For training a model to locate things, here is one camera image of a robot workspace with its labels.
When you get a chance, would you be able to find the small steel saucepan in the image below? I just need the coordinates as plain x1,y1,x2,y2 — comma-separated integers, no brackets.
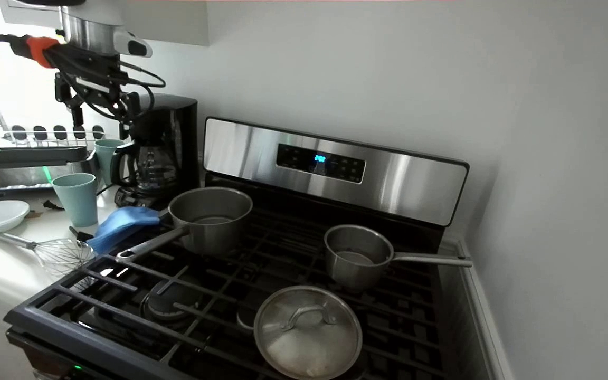
322,223,475,294

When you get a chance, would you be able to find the black steel gas stove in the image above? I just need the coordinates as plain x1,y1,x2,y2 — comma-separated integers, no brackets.
2,116,470,380

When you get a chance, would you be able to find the black appliance power cord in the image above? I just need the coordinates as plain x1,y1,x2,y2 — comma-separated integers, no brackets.
40,195,68,212

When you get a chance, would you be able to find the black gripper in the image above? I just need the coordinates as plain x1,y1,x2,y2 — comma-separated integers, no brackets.
53,45,143,132

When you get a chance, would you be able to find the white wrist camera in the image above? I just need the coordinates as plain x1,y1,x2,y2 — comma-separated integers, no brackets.
109,29,154,59

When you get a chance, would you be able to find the small black knob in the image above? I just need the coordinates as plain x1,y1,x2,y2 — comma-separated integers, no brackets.
69,223,95,243

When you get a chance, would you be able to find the blue cloth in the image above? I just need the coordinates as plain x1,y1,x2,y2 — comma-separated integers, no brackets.
87,205,162,258

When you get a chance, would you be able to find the orange cable strap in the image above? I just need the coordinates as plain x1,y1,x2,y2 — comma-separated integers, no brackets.
8,34,59,70

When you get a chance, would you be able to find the steel countertop appliance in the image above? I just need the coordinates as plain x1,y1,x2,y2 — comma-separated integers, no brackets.
0,123,106,195

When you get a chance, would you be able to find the black coffee maker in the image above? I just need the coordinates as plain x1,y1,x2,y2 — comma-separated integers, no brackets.
111,92,201,211

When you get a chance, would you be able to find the large teal cup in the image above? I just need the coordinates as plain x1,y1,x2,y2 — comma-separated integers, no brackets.
50,170,101,227

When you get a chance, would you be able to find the large steel saucepan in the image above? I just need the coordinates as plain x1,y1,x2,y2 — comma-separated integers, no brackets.
114,185,254,264

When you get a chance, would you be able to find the wire whisk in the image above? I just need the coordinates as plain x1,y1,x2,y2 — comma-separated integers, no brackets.
0,230,99,270

